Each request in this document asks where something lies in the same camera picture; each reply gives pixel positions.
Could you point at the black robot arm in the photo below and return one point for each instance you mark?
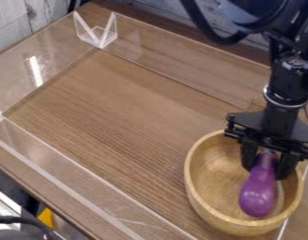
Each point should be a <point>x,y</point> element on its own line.
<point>282,21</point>

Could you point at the brown wooden bowl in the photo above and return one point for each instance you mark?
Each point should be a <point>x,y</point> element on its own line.
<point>214,180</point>

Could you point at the black device with yellow part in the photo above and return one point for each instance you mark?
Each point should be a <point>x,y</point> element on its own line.
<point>34,229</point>

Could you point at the clear acrylic tray enclosure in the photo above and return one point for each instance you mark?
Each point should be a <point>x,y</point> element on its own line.
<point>98,122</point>

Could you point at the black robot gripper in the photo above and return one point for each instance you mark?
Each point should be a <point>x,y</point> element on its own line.
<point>273,128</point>

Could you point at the clear acrylic corner bracket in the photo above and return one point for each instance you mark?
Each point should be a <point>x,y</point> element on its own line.
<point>98,36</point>

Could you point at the purple toy eggplant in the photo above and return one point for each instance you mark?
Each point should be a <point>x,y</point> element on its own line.
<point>258,194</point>

